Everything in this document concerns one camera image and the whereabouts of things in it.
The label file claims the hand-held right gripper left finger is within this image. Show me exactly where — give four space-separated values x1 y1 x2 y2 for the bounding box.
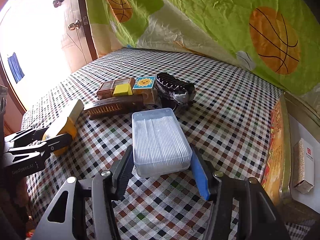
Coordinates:
32 146 135 240

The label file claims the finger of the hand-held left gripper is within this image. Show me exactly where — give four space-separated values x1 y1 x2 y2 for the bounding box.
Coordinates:
4 127 50 147
2 133 73 178

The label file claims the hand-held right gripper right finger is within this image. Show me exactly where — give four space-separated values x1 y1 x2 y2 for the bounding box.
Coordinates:
190 145 292 240

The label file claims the yellow and white block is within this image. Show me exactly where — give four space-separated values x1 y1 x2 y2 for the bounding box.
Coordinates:
42 99 85 157

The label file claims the clear cotton swab box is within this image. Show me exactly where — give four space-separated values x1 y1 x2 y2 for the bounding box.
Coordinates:
132 108 193 178

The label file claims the brown wooden comb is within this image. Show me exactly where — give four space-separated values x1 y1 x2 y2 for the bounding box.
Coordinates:
83 95 144 120

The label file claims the gold metal tray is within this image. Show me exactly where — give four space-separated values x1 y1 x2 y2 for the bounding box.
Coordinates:
260 91 320 224

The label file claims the sun print toy block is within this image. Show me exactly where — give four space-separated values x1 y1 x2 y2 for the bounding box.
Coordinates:
132 76 157 104

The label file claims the blue hanging cloth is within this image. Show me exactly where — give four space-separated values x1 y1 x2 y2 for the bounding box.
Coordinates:
7 52 25 84

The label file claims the brown rectangular box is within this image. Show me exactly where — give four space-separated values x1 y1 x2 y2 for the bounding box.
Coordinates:
97 77 135 100

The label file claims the checkered tablecloth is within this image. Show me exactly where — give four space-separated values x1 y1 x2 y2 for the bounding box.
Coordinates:
21 47 320 240

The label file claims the small yellow block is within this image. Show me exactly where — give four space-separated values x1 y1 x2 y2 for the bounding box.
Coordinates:
113 84 133 97

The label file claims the black ribbed hair claw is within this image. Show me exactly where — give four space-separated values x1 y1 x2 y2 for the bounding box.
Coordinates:
156 72 195 113

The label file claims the brown wooden door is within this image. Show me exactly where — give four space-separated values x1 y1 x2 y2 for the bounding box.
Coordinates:
56 0 98 73

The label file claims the white box with red mark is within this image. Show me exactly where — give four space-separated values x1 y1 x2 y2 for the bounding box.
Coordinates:
292 138 315 194

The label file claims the brass door knob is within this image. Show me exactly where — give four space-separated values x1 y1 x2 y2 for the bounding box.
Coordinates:
68 19 83 32

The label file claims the green basketball print quilt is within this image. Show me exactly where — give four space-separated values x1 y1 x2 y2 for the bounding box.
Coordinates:
85 0 320 103

